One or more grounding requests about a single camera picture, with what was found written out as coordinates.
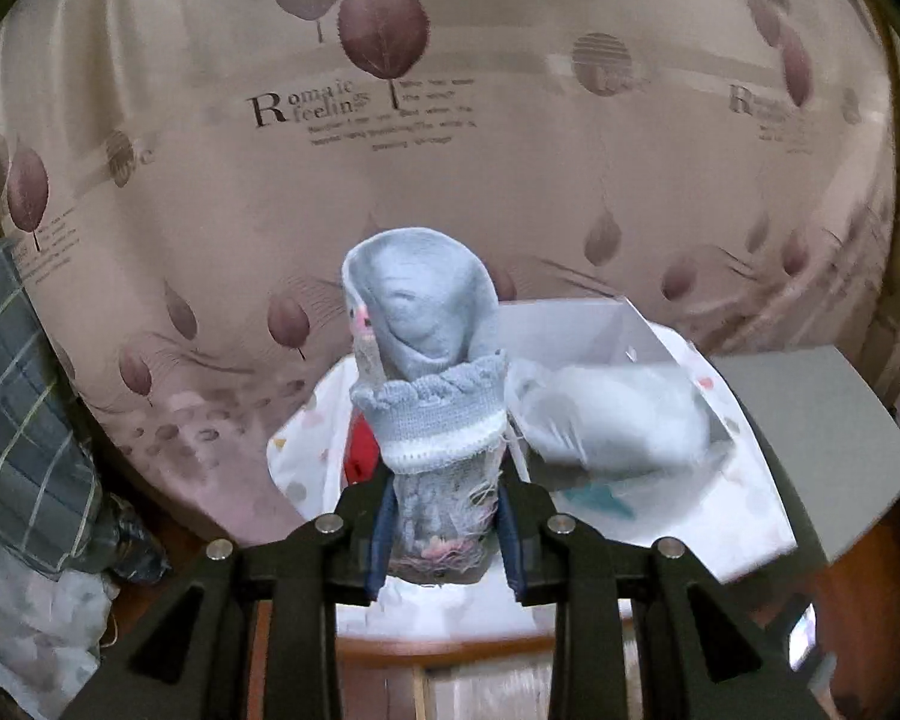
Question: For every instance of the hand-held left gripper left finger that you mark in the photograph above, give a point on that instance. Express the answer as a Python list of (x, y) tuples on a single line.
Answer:
[(379, 540)]

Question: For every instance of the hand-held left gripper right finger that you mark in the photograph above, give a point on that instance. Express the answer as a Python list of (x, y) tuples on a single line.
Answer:
[(511, 555)]

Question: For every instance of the red garment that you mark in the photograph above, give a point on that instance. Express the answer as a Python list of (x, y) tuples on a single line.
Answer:
[(360, 457)]

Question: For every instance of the white garment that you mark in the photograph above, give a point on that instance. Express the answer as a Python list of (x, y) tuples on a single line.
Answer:
[(607, 412)]

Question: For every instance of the white shoe box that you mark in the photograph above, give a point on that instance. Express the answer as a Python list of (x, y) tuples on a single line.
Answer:
[(570, 330)]

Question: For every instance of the grey knitted sock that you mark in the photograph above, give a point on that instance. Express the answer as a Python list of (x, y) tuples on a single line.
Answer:
[(420, 300)]

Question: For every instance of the grey appliance box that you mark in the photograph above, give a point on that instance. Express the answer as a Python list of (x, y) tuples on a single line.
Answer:
[(817, 450)]

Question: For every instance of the white sheer patterned cloth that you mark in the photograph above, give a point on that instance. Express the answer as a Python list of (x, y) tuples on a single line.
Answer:
[(30, 615)]

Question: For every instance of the beige leaf printed fabric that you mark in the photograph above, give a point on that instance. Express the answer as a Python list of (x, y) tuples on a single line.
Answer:
[(495, 187)]

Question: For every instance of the grey plaid cloth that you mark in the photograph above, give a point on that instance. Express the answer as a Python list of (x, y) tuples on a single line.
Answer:
[(22, 405)]

